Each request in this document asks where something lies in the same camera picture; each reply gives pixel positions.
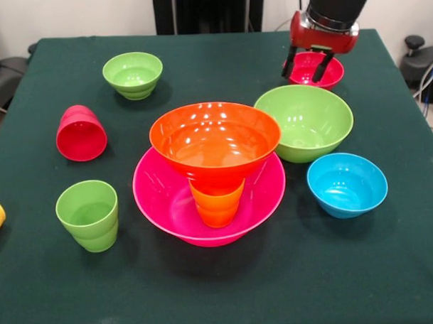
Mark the green cup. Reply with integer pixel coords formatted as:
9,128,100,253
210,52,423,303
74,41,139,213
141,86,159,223
54,179,121,255

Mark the small blue bowl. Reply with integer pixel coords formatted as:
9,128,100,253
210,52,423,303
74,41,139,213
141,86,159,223
306,151,390,221

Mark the grey cable bundle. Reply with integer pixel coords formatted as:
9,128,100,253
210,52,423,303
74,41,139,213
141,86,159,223
412,56,433,106

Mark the large pink bowl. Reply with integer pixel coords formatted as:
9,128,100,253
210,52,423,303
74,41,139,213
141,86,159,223
131,142,289,251

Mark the red cup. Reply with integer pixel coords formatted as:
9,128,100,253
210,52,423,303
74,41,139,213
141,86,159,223
55,103,109,163

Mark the large green bowl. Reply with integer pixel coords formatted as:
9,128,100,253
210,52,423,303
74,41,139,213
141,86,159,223
252,82,356,166

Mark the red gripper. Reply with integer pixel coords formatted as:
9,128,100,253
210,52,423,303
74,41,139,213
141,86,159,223
279,8,363,85

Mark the orange cup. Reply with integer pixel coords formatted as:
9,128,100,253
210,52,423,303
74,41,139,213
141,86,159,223
188,177,248,230

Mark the large orange bowl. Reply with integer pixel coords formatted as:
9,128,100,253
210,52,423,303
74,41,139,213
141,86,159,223
147,99,284,194

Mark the black office chair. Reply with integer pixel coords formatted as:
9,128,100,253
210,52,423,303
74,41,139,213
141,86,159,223
0,22,41,114

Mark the black stand with knob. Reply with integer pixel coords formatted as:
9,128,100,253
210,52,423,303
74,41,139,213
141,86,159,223
398,34,433,91

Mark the small red bowl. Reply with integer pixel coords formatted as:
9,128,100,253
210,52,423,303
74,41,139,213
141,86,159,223
282,50,346,93

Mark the dark green tablecloth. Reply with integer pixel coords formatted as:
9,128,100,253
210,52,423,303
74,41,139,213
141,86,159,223
0,23,433,324

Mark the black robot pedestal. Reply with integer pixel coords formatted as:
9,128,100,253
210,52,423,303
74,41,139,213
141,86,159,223
152,0,266,36

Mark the small green bowl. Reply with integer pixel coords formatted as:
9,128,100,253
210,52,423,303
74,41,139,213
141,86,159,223
101,50,164,102

